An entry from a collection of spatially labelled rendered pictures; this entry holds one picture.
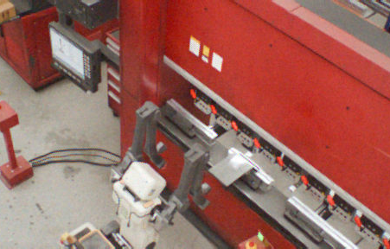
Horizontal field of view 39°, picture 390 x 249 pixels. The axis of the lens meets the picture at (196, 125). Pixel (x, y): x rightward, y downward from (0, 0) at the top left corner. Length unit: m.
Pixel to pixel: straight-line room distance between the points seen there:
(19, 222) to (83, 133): 1.11
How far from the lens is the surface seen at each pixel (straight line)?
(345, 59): 2.87
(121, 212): 3.43
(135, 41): 3.83
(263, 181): 3.94
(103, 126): 5.42
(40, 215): 4.81
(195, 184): 3.26
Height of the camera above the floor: 3.89
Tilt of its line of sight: 45 degrees down
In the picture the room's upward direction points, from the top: 7 degrees clockwise
